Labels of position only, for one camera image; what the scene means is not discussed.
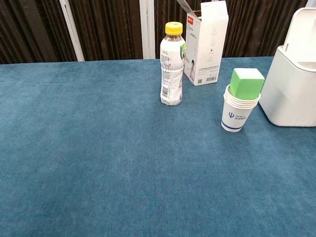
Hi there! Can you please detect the white plastic lid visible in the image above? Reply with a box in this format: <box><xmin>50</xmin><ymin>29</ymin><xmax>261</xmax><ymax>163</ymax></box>
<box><xmin>283</xmin><ymin>7</ymin><xmax>316</xmax><ymax>74</ymax></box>

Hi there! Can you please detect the white square container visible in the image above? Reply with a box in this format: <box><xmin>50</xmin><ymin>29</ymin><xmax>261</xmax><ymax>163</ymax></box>
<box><xmin>258</xmin><ymin>45</ymin><xmax>316</xmax><ymax>128</ymax></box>

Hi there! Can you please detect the white drink bottle yellow cap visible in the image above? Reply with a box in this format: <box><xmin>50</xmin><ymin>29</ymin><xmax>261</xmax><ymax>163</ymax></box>
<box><xmin>159</xmin><ymin>21</ymin><xmax>186</xmax><ymax>106</ymax></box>

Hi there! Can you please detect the blue velvet table cloth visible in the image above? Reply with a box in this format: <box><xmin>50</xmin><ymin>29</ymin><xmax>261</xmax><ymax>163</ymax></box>
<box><xmin>0</xmin><ymin>56</ymin><xmax>316</xmax><ymax>237</ymax></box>

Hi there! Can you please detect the green-lidded white cup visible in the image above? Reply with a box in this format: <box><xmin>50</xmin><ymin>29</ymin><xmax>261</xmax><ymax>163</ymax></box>
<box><xmin>221</xmin><ymin>84</ymin><xmax>262</xmax><ymax>133</ymax></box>

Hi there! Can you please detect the open white carton box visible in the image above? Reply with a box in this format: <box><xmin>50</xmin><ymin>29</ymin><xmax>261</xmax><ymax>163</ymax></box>
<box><xmin>176</xmin><ymin>0</ymin><xmax>229</xmax><ymax>86</ymax></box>

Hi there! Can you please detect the green foam block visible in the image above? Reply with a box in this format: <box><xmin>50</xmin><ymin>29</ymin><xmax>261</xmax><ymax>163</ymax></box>
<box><xmin>229</xmin><ymin>68</ymin><xmax>265</xmax><ymax>100</ymax></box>

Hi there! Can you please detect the dark brown pleated curtain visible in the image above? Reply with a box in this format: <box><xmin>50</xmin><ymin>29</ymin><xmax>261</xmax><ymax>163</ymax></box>
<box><xmin>0</xmin><ymin>0</ymin><xmax>316</xmax><ymax>65</ymax></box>

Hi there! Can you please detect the white upright frame pole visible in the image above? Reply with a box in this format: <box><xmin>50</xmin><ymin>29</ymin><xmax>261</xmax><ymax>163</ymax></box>
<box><xmin>139</xmin><ymin>0</ymin><xmax>156</xmax><ymax>60</ymax></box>

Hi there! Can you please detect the white slanted frame pole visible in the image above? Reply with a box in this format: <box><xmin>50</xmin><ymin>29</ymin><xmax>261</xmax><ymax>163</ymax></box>
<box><xmin>59</xmin><ymin>0</ymin><xmax>85</xmax><ymax>62</ymax></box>

